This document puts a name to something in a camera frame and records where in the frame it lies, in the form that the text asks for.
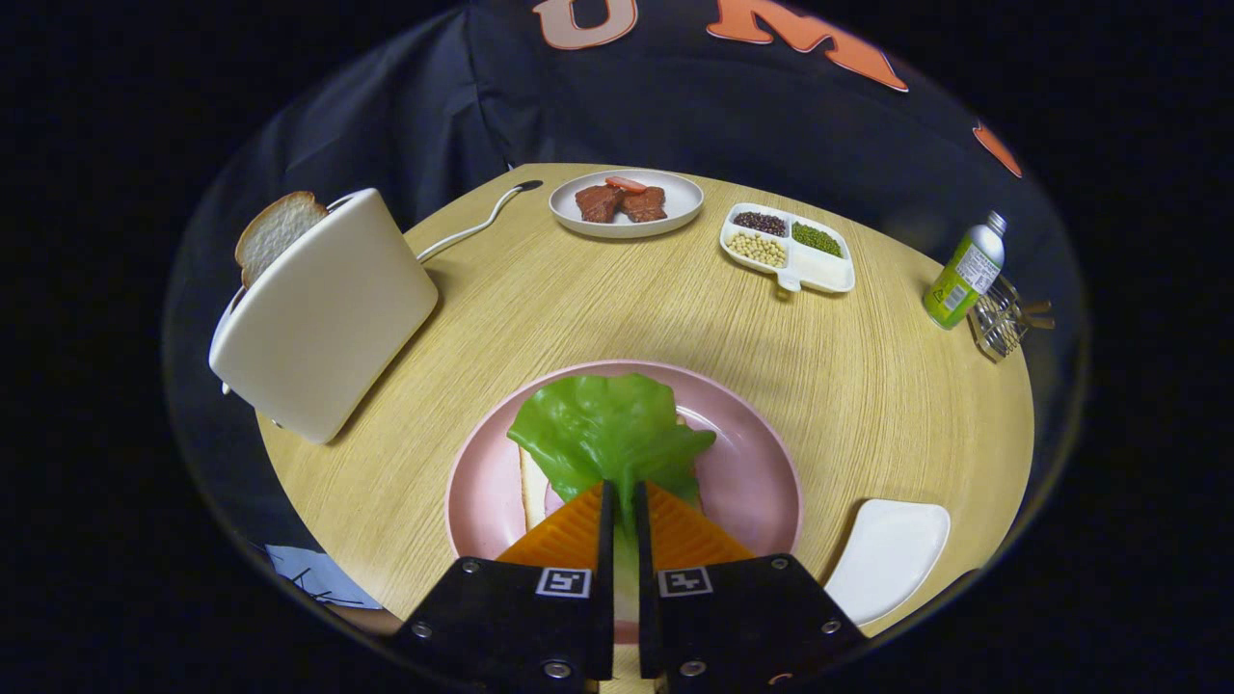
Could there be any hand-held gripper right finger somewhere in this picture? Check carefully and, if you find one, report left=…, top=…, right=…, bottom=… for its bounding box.
left=631, top=480, right=869, bottom=694

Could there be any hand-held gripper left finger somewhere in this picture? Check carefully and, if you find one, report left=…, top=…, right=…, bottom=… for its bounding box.
left=393, top=480, right=616, bottom=694

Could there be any green lettuce leaf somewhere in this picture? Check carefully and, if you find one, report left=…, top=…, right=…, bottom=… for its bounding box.
left=507, top=373, right=717, bottom=541

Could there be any plain bread slice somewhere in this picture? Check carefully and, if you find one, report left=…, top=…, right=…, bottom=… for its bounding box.
left=234, top=191, right=330, bottom=290

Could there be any bread slice under ham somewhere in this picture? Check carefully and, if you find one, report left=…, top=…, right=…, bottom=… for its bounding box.
left=519, top=445, right=642, bottom=627

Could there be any pink plate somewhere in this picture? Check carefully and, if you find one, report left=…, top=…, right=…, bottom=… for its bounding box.
left=444, top=360, right=805, bottom=645

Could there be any small white plate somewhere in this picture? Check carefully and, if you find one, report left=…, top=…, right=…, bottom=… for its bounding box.
left=824, top=498, right=952, bottom=627

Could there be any white paper sheet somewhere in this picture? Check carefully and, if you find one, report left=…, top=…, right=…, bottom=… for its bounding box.
left=265, top=545, right=385, bottom=611

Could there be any pile of yellow soybeans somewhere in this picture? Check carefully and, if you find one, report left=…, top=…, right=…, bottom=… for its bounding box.
left=725, top=232, right=787, bottom=268

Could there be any divided white dish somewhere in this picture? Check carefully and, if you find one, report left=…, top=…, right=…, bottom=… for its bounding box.
left=719, top=201, right=857, bottom=294

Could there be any brown meat piece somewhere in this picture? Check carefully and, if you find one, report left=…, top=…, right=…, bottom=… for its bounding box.
left=575, top=184, right=623, bottom=225
left=619, top=186, right=668, bottom=224

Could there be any white toaster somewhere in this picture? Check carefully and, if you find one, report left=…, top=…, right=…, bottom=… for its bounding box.
left=208, top=188, right=441, bottom=445

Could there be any pile of green beans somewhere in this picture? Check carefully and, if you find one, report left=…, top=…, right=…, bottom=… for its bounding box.
left=791, top=223, right=843, bottom=258

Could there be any round white plate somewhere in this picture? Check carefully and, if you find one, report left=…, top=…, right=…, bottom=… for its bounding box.
left=549, top=169, right=706, bottom=239

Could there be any green and silver bottle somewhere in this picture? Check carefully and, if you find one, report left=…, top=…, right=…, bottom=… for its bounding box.
left=923, top=211, right=1008, bottom=332

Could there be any black backdrop cloth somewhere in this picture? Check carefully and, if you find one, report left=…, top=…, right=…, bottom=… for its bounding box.
left=193, top=0, right=1061, bottom=541

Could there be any white toaster cable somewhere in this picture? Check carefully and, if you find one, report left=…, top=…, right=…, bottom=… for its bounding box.
left=416, top=179, right=544, bottom=264

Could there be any metal wire basket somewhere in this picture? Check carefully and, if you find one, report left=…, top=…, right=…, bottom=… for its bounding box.
left=967, top=275, right=1028, bottom=364

